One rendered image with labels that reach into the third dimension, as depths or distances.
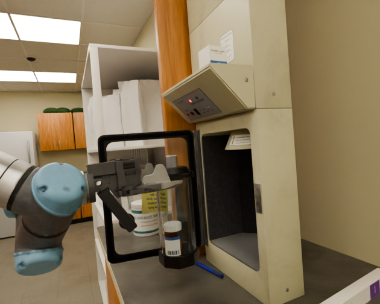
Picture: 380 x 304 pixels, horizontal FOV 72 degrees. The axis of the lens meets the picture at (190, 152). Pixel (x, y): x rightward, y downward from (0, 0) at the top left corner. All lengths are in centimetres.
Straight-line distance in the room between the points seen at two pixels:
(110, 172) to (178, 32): 59
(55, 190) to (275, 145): 48
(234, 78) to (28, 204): 45
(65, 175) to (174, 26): 72
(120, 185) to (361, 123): 74
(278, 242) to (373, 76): 57
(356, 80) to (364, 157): 24
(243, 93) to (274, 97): 9
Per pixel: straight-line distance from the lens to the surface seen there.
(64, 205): 43
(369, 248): 104
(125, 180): 62
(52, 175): 44
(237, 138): 74
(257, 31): 69
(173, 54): 98
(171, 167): 65
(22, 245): 55
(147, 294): 83
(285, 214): 70
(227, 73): 60
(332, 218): 109
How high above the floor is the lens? 134
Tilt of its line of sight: 1 degrees down
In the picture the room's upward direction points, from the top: 4 degrees counter-clockwise
